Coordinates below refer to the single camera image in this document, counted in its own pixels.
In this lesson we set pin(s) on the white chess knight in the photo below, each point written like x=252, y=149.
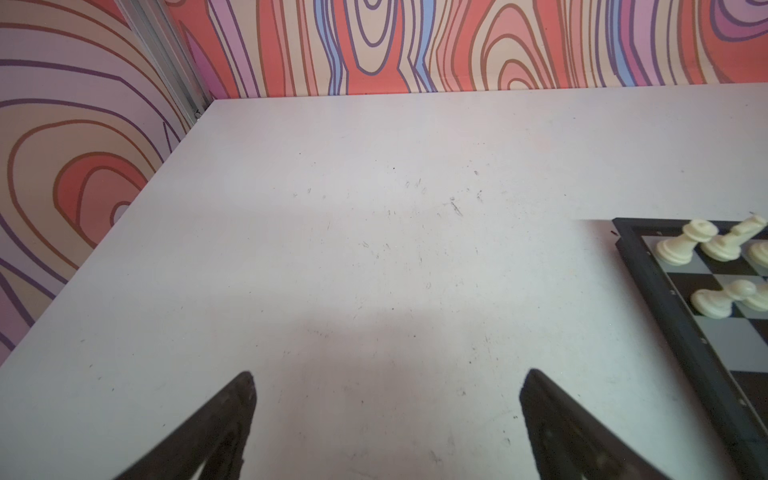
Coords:
x=727, y=247

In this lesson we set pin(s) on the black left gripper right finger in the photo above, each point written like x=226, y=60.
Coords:
x=569, y=443

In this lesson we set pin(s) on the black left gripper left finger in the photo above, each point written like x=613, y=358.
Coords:
x=210, y=443

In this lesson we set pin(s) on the white chess rook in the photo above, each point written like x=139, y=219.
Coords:
x=679, y=250

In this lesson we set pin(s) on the black and grey chessboard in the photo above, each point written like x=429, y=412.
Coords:
x=724, y=359

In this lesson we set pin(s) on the white chess pawn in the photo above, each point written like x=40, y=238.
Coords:
x=718, y=304

